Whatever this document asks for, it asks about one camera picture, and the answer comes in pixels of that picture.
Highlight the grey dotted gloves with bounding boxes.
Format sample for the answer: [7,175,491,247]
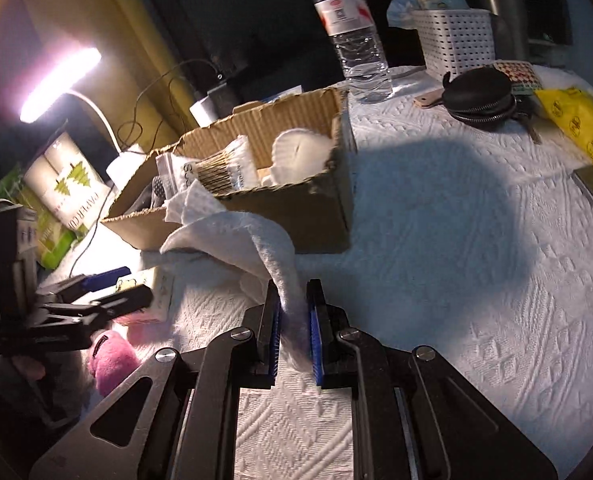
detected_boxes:
[125,176,175,214]

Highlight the white paper towel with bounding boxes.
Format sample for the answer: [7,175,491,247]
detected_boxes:
[160,181,312,372]

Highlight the cotton swab bag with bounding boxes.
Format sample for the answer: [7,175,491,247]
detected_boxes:
[152,136,261,200]

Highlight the left hand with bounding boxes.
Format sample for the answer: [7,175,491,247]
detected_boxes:
[12,356,46,382]

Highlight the pink fluffy object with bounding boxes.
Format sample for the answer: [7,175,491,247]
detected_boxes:
[88,330,141,398]

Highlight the cartoon sticker card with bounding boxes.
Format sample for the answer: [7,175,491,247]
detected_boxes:
[115,266,175,323]

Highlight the green snack bag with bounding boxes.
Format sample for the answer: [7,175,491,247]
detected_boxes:
[0,164,76,271]

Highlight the paper cup package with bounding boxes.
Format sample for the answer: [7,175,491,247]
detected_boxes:
[23,132,110,237]

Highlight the white desk lamp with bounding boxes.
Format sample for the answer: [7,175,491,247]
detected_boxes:
[19,47,146,191]

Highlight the brown cardboard box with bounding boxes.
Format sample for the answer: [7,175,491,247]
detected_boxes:
[101,87,356,254]

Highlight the white charger adapter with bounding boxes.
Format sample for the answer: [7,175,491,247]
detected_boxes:
[189,96,219,128]

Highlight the black power adapter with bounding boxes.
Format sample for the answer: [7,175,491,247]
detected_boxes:
[208,79,241,118]

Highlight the white power strip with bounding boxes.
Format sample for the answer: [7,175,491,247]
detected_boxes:
[268,84,302,103]

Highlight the black round zipper pouch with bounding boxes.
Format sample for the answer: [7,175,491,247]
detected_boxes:
[441,66,517,131]

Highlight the colourful patterned card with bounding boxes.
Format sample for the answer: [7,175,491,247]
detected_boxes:
[492,60,543,96]

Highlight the white perforated plastic basket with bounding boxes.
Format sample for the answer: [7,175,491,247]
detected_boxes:
[413,9,496,80]

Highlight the yellow plastic bag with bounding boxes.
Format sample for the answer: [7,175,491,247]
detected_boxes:
[535,87,593,162]

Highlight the clear plastic water bottle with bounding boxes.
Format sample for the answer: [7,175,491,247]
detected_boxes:
[313,0,392,103]

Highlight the steel cup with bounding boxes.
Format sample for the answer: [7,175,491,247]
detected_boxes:
[481,0,530,62]

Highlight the black charging cable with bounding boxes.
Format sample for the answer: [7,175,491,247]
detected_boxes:
[115,56,225,151]

